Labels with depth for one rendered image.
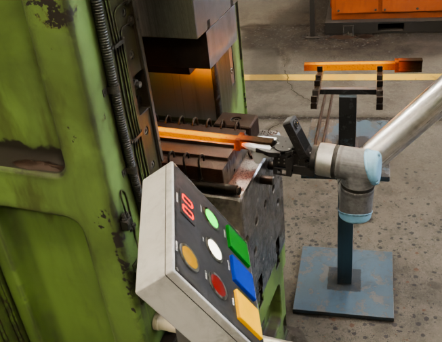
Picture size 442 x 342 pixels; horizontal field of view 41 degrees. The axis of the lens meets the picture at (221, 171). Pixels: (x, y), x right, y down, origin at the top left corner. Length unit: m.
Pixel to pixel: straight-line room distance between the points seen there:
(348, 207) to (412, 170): 1.75
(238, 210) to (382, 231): 1.42
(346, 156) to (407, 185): 1.70
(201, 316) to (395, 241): 1.94
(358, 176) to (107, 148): 0.65
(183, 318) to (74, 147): 0.49
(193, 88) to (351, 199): 0.64
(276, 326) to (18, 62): 1.37
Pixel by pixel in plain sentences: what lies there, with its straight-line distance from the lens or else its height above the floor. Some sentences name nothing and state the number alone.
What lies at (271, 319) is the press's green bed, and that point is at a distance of 2.31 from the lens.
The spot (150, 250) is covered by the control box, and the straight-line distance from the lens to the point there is 1.06.
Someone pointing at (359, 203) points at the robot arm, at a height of 0.87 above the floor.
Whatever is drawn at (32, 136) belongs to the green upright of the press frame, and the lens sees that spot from 1.49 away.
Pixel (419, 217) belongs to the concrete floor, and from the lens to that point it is 3.06.
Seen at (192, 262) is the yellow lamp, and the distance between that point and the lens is 1.05.
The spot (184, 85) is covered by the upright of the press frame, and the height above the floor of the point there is 1.04.
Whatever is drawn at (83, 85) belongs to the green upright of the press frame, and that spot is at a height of 1.36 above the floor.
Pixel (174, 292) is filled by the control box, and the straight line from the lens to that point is 1.01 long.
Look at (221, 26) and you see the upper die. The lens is 1.52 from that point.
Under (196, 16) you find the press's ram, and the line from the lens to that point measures 1.38.
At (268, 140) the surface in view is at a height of 1.01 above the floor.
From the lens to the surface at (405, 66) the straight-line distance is 2.24.
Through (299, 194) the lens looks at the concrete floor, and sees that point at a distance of 3.18.
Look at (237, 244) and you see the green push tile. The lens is 1.29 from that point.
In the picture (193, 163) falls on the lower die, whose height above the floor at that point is 0.98.
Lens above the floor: 1.84
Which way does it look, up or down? 33 degrees down
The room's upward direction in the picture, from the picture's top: 7 degrees counter-clockwise
